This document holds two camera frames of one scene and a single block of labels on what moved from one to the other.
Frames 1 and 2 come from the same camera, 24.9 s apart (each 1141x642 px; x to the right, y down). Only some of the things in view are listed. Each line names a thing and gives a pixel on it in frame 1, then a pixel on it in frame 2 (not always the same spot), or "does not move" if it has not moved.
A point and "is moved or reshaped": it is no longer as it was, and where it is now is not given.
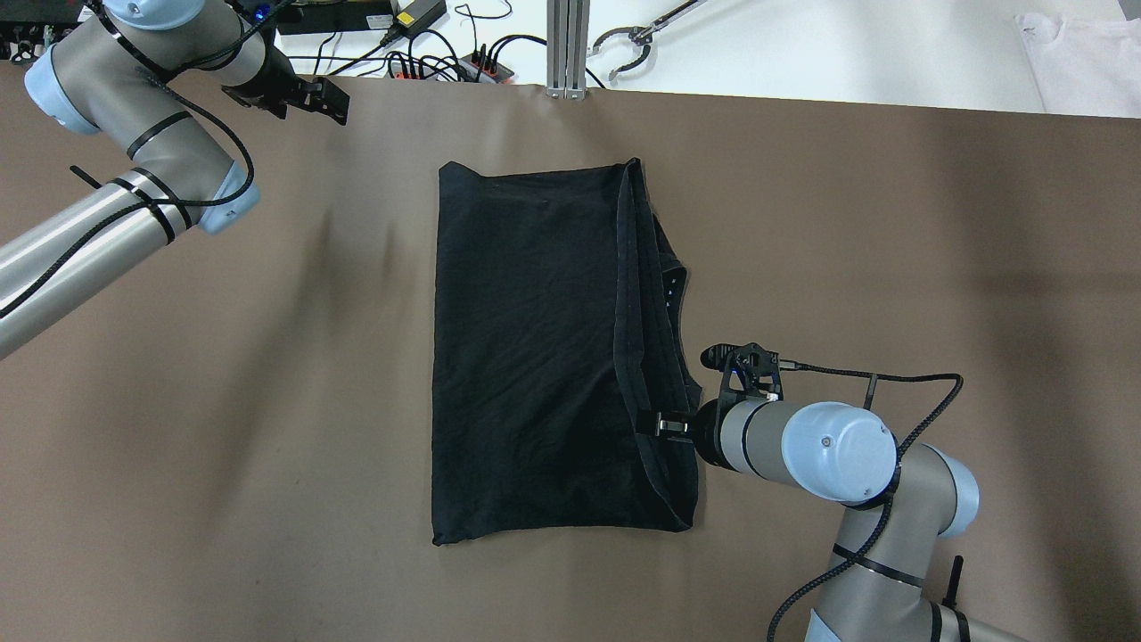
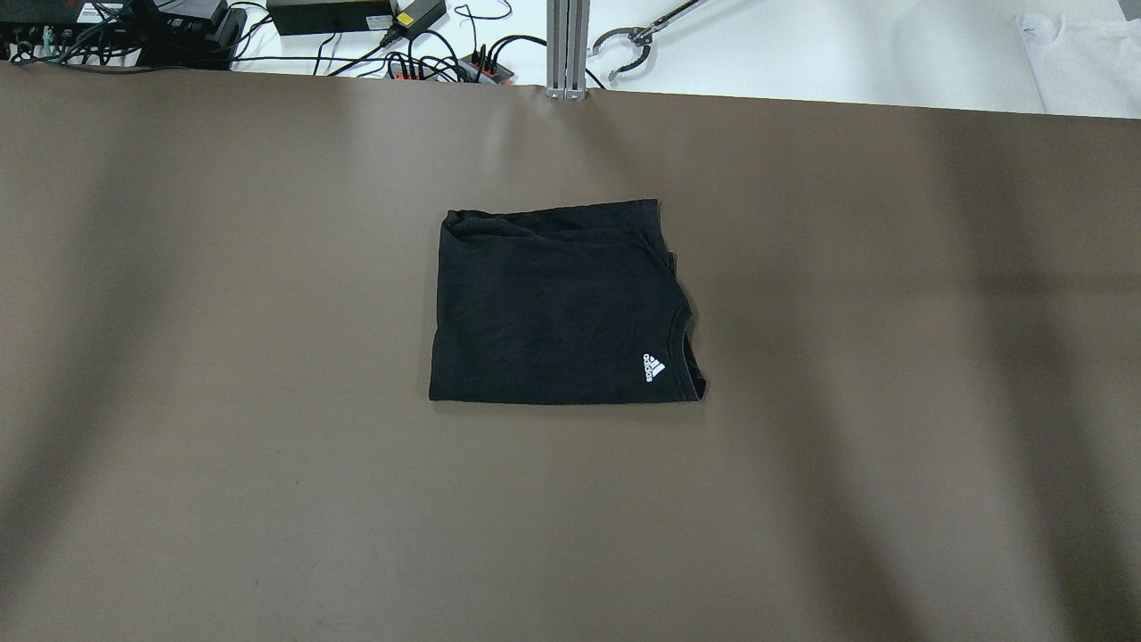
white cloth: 1085,67 does not move
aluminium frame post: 568,27 does not move
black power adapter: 334,18 does not move
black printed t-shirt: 557,316 is moved or reshaped
